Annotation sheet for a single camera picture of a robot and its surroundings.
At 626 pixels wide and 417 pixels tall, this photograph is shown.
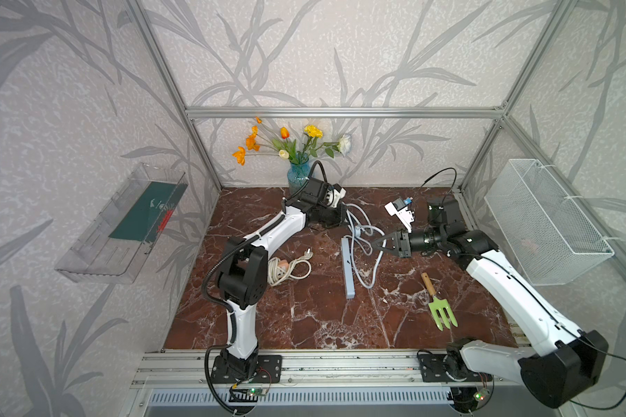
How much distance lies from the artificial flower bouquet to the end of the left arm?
0.30 metres

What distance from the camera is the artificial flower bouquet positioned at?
990mm

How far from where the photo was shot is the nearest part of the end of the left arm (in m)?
0.80
